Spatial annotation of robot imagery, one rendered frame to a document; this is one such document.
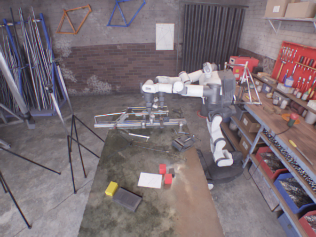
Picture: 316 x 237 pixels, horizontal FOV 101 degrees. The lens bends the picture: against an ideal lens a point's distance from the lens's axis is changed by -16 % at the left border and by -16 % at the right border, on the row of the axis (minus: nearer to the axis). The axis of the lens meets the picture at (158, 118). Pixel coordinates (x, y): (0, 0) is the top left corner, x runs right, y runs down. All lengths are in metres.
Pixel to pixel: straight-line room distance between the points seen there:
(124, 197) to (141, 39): 3.48
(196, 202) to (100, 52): 3.78
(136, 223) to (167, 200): 0.22
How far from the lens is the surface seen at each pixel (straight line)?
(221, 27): 3.89
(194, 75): 1.55
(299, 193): 2.18
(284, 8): 2.87
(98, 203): 1.06
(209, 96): 1.23
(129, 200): 1.00
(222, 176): 2.12
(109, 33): 4.03
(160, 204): 1.00
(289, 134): 2.05
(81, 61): 4.36
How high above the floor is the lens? 1.78
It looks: 34 degrees down
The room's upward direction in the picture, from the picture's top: straight up
